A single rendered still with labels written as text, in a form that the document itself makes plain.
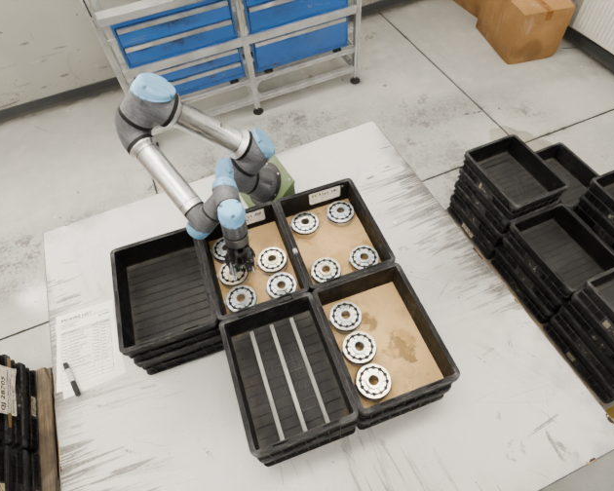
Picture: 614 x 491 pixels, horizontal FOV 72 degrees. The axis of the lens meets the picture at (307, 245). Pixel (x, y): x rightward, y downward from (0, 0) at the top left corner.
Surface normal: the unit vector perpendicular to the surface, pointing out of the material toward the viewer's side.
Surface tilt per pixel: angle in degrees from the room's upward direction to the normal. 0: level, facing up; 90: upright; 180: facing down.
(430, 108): 0
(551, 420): 0
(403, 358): 0
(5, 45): 90
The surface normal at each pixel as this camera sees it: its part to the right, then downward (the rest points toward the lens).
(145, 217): -0.07, -0.56
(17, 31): 0.39, 0.75
